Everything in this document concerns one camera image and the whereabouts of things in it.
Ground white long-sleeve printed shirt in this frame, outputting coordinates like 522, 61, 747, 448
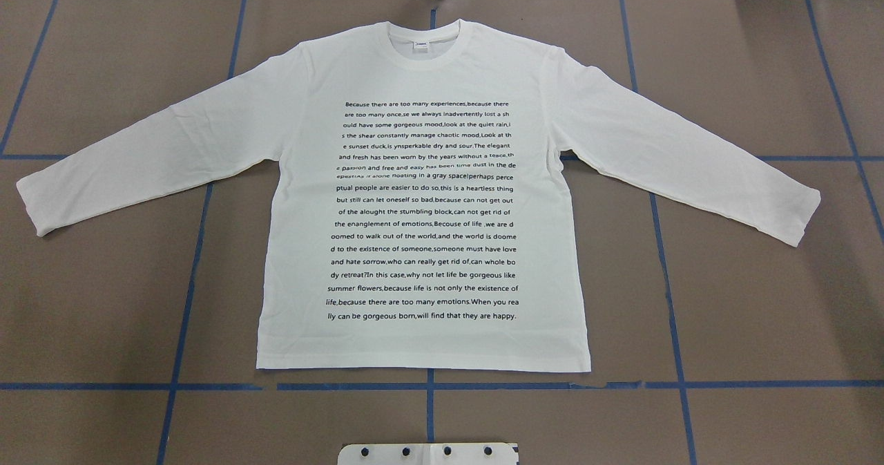
17, 20, 820, 373

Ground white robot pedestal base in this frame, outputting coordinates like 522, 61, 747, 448
337, 442, 520, 464

